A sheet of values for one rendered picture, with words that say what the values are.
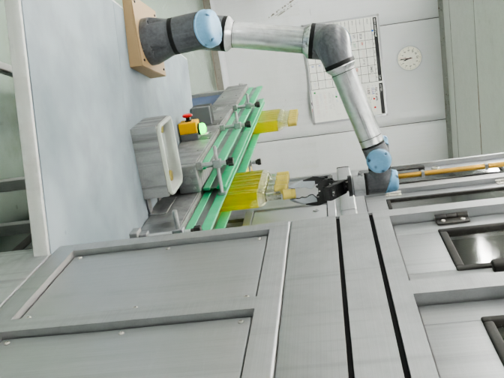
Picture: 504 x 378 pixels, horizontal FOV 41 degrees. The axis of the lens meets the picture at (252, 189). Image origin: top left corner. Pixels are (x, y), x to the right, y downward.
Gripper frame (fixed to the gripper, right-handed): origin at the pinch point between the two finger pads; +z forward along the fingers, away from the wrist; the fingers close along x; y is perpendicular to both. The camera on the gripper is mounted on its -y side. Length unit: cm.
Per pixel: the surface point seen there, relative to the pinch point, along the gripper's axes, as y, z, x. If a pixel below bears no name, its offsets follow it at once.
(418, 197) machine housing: 32, -45, -14
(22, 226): 6, 101, -2
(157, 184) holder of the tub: -27.4, 38.2, 13.0
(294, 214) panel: 15.1, 1.7, -11.0
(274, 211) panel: 20.9, 9.2, -10.4
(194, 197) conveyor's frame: -12.4, 31.0, 4.9
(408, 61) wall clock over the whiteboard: 588, -108, 21
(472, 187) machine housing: 36, -65, -13
